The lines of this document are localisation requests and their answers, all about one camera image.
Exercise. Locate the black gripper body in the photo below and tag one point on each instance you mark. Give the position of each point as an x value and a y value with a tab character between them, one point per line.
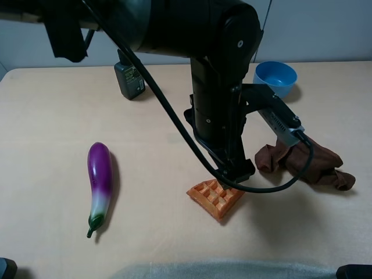
217	119

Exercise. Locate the black gripper finger waffle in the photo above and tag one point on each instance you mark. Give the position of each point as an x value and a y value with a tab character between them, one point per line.
225	186

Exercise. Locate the orange toy waffle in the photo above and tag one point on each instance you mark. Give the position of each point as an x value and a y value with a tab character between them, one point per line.
214	199

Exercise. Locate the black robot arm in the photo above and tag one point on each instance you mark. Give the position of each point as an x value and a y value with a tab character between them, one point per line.
219	38

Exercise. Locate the blue plastic bowl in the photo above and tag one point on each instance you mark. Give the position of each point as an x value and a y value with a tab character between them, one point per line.
279	76

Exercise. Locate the dark soap dispenser bottle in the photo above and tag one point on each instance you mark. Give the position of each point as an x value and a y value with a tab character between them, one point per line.
131	83

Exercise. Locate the purple toy eggplant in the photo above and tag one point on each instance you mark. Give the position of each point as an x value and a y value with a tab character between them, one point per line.
100	173

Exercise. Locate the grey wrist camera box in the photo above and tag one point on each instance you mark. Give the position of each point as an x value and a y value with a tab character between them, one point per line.
278	116

